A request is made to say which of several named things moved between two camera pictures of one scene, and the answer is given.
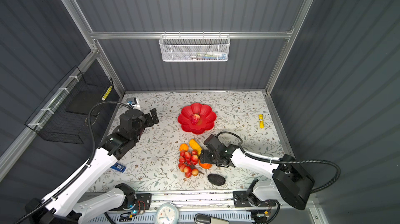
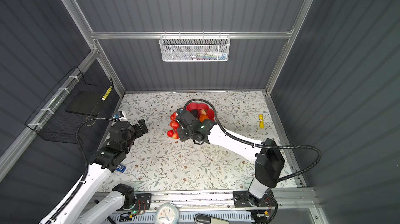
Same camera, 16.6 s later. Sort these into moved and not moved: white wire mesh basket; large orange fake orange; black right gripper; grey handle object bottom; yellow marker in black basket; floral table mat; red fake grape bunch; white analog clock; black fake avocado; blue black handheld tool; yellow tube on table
Moved: red fake grape bunch; black fake avocado; large orange fake orange; black right gripper
Not moved: grey handle object bottom; yellow tube on table; white wire mesh basket; floral table mat; blue black handheld tool; yellow marker in black basket; white analog clock
